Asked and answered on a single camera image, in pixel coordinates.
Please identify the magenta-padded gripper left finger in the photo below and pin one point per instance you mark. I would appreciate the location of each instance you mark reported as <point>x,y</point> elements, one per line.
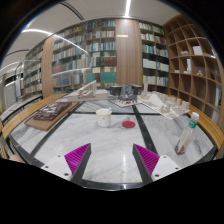
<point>76,160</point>

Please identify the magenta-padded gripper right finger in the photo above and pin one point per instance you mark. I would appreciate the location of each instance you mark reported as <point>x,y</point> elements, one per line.
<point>148,160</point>

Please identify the clear bottle with green label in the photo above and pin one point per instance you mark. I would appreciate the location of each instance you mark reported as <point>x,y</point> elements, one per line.
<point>186,136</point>

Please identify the flat round red coaster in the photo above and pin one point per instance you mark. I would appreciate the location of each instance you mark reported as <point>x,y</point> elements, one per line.
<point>128,124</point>

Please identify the brown model on wooden board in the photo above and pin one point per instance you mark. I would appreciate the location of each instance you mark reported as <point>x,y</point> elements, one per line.
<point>50,113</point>

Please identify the wide white architectural model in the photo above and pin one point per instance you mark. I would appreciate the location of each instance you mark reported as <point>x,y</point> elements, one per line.
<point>161,103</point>

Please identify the tall white architectural model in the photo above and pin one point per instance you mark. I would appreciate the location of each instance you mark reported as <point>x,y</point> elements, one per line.
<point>87,94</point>

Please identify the dark grey architectural model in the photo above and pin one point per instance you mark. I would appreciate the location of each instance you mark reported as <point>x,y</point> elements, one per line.
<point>126,96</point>

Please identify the curved wooden bench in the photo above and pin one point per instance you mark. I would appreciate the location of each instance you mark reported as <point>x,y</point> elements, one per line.
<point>23,115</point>
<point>208,128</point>

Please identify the wooden cubby shelf unit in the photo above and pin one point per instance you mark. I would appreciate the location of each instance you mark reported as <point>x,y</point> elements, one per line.
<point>193,73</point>

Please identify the straight ceiling light strip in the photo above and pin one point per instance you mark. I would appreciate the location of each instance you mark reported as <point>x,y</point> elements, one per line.
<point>127,8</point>

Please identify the wooden bookshelf wall with books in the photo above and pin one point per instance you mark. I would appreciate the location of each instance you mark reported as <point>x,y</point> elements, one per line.
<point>90,53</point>

